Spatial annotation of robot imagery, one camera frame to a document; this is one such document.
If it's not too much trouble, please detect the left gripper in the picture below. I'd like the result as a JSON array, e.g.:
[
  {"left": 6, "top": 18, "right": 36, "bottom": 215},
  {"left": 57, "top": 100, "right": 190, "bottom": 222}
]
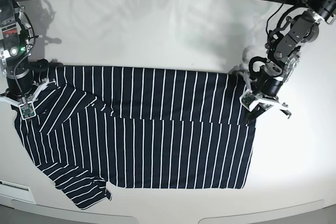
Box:
[{"left": 244, "top": 73, "right": 283, "bottom": 124}]

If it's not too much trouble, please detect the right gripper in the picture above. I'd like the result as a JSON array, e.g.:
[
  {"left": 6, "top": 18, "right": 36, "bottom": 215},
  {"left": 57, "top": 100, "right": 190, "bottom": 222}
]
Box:
[{"left": 6, "top": 69, "right": 33, "bottom": 97}]

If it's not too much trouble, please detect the navy white striped T-shirt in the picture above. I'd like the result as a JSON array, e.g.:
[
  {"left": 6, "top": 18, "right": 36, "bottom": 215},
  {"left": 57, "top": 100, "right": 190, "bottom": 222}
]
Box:
[{"left": 14, "top": 66, "right": 255, "bottom": 209}]

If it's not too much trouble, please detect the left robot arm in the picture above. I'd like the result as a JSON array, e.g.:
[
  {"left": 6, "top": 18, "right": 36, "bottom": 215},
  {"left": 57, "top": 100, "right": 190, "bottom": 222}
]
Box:
[{"left": 239, "top": 0, "right": 335, "bottom": 124}]

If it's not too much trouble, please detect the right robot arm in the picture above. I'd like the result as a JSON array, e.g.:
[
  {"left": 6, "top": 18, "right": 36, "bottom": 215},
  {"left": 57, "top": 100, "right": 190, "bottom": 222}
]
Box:
[{"left": 1, "top": 0, "right": 49, "bottom": 98}]

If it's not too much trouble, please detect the white label sticker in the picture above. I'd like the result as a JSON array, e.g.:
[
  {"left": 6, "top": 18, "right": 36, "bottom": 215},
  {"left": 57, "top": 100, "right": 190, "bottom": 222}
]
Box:
[{"left": 0, "top": 180, "right": 36, "bottom": 204}]

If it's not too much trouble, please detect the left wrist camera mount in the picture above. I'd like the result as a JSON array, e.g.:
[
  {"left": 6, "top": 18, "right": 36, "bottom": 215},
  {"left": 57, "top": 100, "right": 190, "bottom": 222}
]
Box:
[{"left": 236, "top": 70, "right": 292, "bottom": 119}]

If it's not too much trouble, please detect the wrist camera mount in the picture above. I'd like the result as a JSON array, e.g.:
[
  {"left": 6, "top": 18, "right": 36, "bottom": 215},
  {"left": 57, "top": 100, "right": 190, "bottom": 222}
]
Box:
[
  {"left": 1, "top": 78, "right": 56, "bottom": 121},
  {"left": 236, "top": 70, "right": 292, "bottom": 119}
]

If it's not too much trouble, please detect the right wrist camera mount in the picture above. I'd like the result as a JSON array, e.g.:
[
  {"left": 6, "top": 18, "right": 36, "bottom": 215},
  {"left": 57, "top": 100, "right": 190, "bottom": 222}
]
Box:
[{"left": 1, "top": 78, "right": 56, "bottom": 121}]

